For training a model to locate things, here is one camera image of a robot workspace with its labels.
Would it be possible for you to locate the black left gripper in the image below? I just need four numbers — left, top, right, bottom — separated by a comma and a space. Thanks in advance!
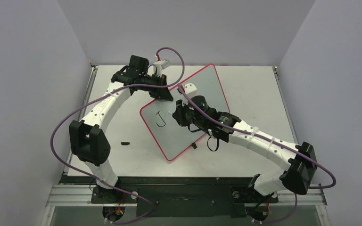
139, 73, 173, 101

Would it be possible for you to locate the red framed whiteboard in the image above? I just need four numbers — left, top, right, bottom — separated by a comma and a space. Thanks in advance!
140, 64, 230, 161

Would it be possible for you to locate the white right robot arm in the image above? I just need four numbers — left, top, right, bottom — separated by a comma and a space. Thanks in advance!
173, 95, 317, 201

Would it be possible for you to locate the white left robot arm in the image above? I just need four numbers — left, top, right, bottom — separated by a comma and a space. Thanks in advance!
69, 56, 173, 202

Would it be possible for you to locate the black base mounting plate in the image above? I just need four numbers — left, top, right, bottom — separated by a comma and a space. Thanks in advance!
60, 175, 279, 221

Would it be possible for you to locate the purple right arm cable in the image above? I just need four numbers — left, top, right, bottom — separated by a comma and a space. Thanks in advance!
178, 85, 337, 225

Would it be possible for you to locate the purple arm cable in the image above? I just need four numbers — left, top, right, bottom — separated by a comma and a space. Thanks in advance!
49, 47, 185, 225
178, 85, 337, 225

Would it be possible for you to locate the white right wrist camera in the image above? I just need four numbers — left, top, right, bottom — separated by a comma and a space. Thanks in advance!
180, 83, 197, 98

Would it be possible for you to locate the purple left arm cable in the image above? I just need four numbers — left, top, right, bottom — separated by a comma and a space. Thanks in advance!
49, 47, 185, 225

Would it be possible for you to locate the aluminium frame rail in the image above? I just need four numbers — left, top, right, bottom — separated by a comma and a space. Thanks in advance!
47, 185, 327, 207

